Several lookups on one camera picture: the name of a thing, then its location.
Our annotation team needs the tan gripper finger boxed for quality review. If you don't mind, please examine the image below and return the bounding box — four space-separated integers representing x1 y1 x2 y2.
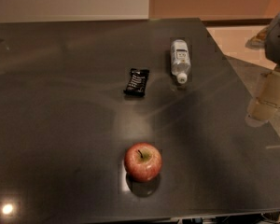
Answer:
247 64 280 121

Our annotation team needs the clear plastic water bottle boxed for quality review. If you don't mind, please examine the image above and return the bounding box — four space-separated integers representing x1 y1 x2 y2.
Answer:
171 39 191 84

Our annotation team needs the black chocolate rxbar wrapper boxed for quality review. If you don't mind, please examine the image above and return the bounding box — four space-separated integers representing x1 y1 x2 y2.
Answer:
123 68 149 97

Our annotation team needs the red apple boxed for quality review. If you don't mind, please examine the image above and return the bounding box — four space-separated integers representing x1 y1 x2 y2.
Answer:
124 143 162 182

